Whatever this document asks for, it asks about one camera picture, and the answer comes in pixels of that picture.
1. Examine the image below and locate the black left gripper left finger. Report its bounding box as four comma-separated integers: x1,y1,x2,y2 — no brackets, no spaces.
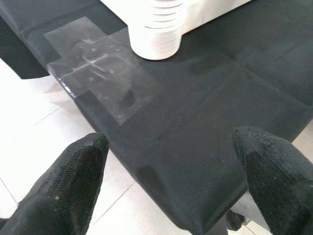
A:
0,133,110,235

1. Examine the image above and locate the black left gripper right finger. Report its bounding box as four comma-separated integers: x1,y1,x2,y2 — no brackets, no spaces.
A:
232,126,313,235

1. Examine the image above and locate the white plastic table leg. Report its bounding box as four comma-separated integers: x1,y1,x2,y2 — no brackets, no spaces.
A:
144,0,188,29

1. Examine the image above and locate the black caster wheel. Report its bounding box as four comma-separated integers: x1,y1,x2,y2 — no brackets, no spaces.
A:
226,209,246,231

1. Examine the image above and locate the black tablecloth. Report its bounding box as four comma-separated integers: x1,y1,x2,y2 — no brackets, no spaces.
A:
0,0,313,235

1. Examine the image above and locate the clear flat tape patch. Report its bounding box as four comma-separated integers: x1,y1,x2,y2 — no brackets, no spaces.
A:
43,16,162,126

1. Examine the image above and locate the white plastic table top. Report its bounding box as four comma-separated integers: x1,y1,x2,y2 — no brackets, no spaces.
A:
100,0,252,61

